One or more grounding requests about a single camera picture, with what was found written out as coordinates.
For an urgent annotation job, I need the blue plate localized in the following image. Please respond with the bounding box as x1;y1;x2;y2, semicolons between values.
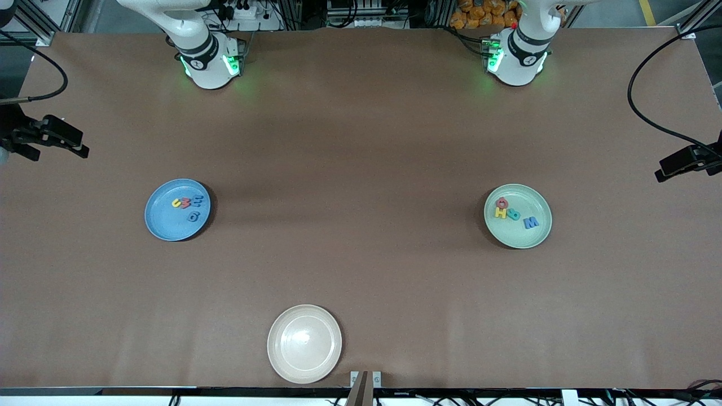
144;179;212;242

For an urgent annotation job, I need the green plate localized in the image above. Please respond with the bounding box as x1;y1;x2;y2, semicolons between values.
483;184;553;249

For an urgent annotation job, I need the white power strip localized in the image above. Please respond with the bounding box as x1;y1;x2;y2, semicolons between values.
217;0;266;20

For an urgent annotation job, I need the orange packets pile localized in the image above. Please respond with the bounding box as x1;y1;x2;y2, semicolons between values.
450;0;520;30

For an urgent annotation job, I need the beige plate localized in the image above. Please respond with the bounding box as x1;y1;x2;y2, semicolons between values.
267;304;343;385

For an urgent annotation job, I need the black electronics box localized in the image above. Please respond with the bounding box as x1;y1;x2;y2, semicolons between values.
326;0;410;29

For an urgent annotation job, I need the aluminium frame post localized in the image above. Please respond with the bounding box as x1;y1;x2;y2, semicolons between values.
17;0;85;47
674;0;722;40

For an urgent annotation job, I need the metal mount bracket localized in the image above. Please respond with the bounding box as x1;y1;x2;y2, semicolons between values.
345;370;382;406

